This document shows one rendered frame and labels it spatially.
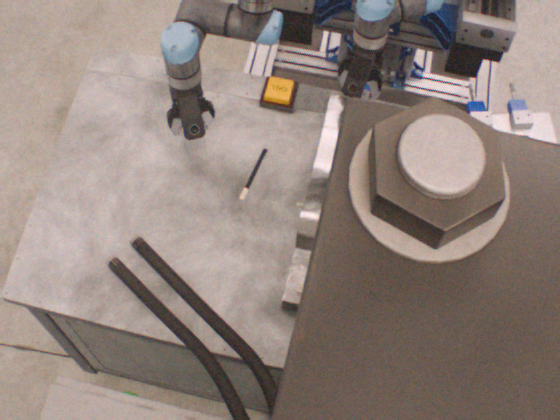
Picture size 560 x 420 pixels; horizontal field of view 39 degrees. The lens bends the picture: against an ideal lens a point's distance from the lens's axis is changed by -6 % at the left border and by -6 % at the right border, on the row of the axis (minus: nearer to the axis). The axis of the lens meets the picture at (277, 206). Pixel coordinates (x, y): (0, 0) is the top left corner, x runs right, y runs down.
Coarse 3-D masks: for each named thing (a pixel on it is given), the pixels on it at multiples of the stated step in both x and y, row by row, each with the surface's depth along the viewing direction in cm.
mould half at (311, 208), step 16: (336, 96) 189; (336, 112) 187; (336, 128) 186; (320, 144) 184; (320, 160) 183; (320, 176) 181; (320, 192) 177; (304, 208) 173; (320, 208) 173; (304, 224) 171; (304, 240) 173; (304, 256) 176; (304, 272) 174; (288, 288) 173; (288, 304) 173
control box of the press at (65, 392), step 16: (64, 384) 103; (80, 384) 103; (48, 400) 102; (64, 400) 102; (80, 400) 102; (96, 400) 102; (112, 400) 102; (128, 400) 102; (144, 400) 102; (48, 416) 101; (64, 416) 101; (80, 416) 101; (96, 416) 101; (112, 416) 101; (128, 416) 101; (144, 416) 101; (160, 416) 101; (176, 416) 101; (192, 416) 102; (208, 416) 102
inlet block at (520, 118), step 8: (512, 88) 195; (512, 96) 194; (512, 104) 192; (520, 104) 192; (512, 112) 190; (520, 112) 189; (528, 112) 189; (512, 120) 190; (520, 120) 188; (528, 120) 188; (512, 128) 190; (520, 128) 190; (528, 128) 191
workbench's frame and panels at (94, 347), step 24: (48, 312) 179; (72, 336) 208; (96, 336) 201; (120, 336) 194; (144, 336) 176; (96, 360) 230; (120, 360) 222; (144, 360) 213; (168, 360) 205; (192, 360) 198; (240, 360) 174; (168, 384) 236; (192, 384) 227; (240, 384) 211; (264, 408) 234
